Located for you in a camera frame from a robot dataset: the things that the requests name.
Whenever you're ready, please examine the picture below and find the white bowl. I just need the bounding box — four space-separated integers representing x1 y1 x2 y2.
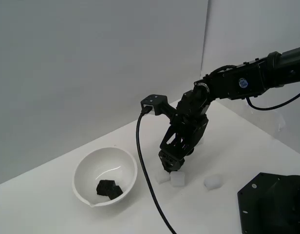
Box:
72 147 138 208

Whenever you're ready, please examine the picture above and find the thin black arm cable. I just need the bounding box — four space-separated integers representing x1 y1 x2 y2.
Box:
246 87 300 112

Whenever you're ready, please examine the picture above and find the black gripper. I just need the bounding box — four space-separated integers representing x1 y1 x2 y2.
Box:
158 90 209 173

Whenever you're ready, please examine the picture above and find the translucent tape strip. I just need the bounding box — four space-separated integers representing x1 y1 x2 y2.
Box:
276 113 286 132

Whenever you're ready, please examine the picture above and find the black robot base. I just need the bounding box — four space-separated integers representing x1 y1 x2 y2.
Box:
237 172 300 234

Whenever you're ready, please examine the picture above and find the white foam cube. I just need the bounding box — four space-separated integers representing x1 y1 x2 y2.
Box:
169 171 185 188
154 172 170 184
204 173 224 191

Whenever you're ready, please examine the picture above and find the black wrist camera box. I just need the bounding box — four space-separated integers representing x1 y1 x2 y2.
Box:
140 94 177 122

